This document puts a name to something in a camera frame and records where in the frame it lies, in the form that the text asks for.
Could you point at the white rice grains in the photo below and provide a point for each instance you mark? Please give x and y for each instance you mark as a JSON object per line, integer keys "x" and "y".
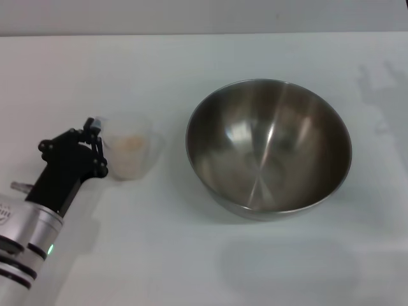
{"x": 129, "y": 143}

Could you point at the clear plastic measuring cup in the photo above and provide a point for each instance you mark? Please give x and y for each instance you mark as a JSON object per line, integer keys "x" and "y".
{"x": 143, "y": 159}

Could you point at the stainless steel mixing bowl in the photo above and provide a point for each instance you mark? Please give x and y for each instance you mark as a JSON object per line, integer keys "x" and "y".
{"x": 267, "y": 153}

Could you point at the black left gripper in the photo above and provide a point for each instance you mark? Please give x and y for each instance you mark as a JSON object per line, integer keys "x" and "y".
{"x": 63, "y": 172}

